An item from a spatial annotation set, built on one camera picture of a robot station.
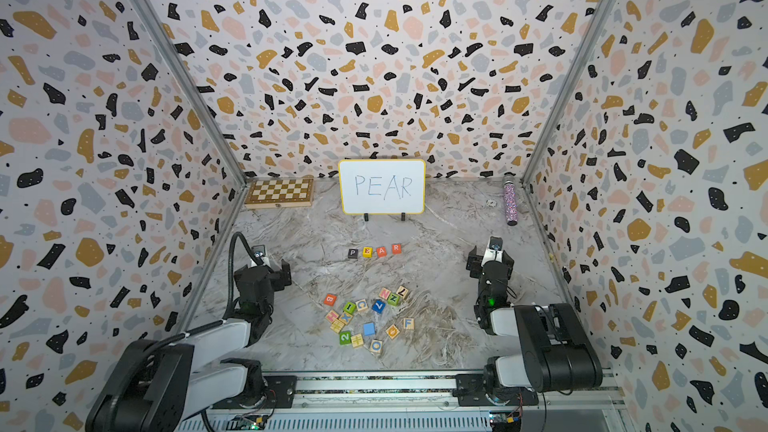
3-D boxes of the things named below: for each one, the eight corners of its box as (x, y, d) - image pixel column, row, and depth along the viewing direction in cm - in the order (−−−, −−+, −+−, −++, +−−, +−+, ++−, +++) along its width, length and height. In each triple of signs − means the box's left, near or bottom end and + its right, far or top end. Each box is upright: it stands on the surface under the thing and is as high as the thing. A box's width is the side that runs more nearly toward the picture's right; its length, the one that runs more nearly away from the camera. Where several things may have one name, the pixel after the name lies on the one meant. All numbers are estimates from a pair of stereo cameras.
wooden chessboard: (245, 207, 114) (241, 202, 112) (255, 183, 123) (253, 178, 120) (311, 207, 115) (309, 202, 112) (317, 184, 123) (316, 178, 120)
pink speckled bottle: (505, 224, 110) (507, 219, 108) (502, 177, 127) (504, 171, 124) (517, 226, 110) (520, 221, 107) (513, 178, 126) (515, 173, 124)
